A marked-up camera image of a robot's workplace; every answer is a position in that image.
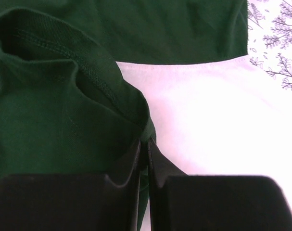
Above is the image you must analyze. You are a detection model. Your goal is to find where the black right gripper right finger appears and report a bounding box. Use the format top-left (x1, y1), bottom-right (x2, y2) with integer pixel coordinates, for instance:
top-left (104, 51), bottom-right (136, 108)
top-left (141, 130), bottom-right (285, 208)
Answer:
top-left (148, 140), bottom-right (292, 231)

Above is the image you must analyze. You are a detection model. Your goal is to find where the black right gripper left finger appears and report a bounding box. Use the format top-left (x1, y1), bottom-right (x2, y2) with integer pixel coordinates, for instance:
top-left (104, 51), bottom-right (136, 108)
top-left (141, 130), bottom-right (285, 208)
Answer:
top-left (0, 141), bottom-right (140, 231)

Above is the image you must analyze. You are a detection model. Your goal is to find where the white and green t-shirt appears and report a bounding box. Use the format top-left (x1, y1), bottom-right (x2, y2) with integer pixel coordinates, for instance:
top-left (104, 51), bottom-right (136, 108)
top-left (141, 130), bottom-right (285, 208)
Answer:
top-left (0, 0), bottom-right (292, 231)

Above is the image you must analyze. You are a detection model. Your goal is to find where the floral patterned table mat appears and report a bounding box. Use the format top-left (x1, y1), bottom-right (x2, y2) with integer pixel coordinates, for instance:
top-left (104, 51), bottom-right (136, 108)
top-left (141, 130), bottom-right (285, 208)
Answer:
top-left (247, 0), bottom-right (292, 91)

